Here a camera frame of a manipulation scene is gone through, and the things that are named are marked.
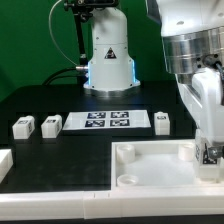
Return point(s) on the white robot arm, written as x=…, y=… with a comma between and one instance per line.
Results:
x=192, y=33

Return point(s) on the white left fence piece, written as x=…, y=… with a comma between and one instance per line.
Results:
x=6, y=162

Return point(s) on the white front fence bar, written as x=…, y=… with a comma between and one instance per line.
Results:
x=111, y=204

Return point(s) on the white square tabletop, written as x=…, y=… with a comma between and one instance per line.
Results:
x=157, y=164

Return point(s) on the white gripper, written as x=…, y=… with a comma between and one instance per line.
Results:
x=203, y=99

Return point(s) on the white marker sheet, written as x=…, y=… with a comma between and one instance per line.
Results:
x=107, y=120

